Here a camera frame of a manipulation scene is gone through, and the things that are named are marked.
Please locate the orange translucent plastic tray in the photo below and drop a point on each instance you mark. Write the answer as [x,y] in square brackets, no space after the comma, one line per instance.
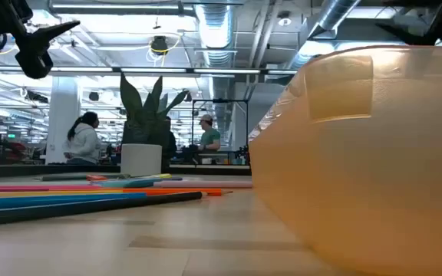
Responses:
[359,172]

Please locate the pink pencil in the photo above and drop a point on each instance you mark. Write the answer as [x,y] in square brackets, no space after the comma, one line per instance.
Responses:
[14,188]

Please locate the yellow pen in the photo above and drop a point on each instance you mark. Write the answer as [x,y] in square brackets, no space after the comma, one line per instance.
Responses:
[159,176]

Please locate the green snake plant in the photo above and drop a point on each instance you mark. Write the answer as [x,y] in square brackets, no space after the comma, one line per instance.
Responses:
[144,122]

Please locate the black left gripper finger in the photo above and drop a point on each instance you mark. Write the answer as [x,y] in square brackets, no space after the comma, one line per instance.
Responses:
[35,63]
[44,34]

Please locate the long ceiling light bar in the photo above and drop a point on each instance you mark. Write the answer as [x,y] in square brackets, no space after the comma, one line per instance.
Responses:
[225,71]

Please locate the slate blue pen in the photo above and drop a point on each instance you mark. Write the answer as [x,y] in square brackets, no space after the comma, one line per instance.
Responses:
[175,178]

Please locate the black metal stand frame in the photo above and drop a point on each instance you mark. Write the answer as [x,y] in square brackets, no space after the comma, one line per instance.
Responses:
[221,100]

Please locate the person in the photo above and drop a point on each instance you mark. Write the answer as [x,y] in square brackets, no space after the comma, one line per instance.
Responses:
[170,143]
[84,143]
[210,138]

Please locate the white building column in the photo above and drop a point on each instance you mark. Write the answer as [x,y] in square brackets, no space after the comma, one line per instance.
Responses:
[61,99]

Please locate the black pencil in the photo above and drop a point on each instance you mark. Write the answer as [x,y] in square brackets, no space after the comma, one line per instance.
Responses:
[90,207]

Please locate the teal pen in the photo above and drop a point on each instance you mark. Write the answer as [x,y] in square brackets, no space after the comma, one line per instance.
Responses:
[129,183]

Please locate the blue pencil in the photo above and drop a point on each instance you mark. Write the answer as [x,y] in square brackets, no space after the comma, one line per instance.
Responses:
[52,200]

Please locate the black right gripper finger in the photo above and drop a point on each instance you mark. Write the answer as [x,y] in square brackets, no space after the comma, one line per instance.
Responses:
[413,38]

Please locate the silver ventilation duct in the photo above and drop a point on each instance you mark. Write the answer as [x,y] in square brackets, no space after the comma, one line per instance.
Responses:
[215,30]
[332,15]

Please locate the yellow pencil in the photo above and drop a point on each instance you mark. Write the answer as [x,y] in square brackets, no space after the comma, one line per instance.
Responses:
[33,194]

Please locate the orange pen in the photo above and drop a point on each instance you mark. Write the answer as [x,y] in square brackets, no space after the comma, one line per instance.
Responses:
[96,178]

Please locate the white plant pot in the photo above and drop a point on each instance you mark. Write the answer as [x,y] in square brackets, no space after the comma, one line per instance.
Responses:
[140,159]

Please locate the pale pink pen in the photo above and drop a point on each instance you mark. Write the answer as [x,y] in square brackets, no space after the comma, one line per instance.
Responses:
[205,184]

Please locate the small black robot arm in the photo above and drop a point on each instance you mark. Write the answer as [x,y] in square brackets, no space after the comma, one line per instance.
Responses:
[244,155]

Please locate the black table frame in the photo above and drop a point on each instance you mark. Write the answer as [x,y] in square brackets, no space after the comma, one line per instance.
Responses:
[52,169]

